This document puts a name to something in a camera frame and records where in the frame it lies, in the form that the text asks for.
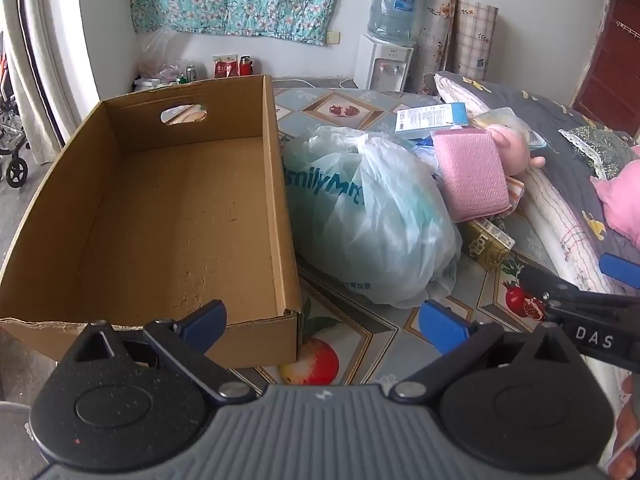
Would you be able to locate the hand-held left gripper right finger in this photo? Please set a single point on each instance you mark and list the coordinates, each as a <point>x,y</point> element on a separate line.
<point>442,322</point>

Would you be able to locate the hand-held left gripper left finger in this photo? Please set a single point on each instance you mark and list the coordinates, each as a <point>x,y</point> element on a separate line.
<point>205,317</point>

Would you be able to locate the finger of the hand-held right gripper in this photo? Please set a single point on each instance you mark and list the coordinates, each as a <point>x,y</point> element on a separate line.
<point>620,270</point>
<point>550,285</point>

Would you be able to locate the orange striped white towel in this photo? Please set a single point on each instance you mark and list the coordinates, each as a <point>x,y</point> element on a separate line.
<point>515,191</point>

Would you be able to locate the brown cardboard box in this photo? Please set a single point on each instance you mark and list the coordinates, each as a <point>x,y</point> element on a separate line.
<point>175,200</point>

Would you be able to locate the pink dishcloth pack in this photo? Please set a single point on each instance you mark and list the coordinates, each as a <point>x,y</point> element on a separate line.
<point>470,175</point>

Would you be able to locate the pink plush toy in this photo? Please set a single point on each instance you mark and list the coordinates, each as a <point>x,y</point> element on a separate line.
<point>510,147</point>

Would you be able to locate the clear packet of white cloth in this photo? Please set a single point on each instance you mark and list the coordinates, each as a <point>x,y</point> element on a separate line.
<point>492,119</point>

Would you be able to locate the blue face mask packet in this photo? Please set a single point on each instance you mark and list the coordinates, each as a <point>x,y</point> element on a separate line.
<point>430,119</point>

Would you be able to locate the pink soft cushion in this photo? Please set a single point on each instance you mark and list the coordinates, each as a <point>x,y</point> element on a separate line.
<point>620,195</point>

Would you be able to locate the gold yellow carton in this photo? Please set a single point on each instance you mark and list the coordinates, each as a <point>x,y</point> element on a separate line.
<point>487,245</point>

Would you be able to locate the white plastic bag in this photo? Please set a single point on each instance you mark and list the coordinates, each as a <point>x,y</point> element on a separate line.
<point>370,220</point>

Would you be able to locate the dark green lace-edged cloth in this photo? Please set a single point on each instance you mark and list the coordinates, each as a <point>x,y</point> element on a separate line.
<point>595,145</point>

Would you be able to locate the grey patchwork quilt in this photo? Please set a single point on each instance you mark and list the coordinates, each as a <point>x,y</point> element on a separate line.
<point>550,120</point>

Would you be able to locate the light blue packet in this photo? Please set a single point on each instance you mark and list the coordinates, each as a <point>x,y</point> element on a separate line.
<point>424,149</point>

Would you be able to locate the brown wooden door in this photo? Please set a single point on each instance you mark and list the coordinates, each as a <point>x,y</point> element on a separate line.
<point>610,60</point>

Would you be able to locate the fruit print table mat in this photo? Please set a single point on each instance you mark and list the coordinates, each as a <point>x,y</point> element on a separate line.
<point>345,110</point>

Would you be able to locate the folding wheelchair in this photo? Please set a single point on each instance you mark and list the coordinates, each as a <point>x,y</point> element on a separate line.
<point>15,170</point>

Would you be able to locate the red packet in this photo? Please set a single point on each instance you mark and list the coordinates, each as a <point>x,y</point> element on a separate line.
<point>225,66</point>

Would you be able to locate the red bottle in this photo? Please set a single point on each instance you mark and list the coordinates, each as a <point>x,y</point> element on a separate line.
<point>245,66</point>

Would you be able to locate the white water dispenser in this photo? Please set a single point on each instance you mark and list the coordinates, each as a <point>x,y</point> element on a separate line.
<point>385,67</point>

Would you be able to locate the rolled checked mat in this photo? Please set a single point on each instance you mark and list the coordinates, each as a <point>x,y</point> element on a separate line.
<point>472,35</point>

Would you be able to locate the clear plastic bag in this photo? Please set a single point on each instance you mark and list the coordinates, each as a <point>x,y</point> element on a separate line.
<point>160,55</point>

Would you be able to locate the rolled floral mat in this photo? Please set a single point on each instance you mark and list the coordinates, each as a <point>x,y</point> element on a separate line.
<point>435,35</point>

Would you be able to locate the blue water jug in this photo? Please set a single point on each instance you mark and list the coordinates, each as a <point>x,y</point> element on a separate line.
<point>392,10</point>

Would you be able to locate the white curtain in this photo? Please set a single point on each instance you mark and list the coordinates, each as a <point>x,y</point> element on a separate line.
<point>40,35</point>

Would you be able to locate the wall socket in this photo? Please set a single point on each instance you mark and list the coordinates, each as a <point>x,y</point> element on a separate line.
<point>333,37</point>

